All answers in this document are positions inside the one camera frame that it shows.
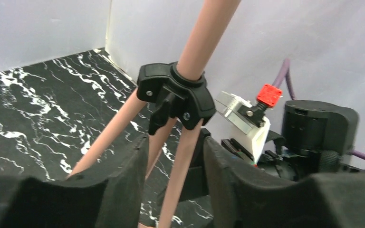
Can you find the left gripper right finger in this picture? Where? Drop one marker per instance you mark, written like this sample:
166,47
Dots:
243,196

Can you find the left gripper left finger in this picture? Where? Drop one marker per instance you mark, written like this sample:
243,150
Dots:
106,195

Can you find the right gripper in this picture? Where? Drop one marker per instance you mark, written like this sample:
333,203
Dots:
280,163

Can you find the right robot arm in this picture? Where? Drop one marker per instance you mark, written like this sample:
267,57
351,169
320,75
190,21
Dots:
315,137

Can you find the pink music stand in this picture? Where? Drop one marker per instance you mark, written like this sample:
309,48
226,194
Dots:
179,92

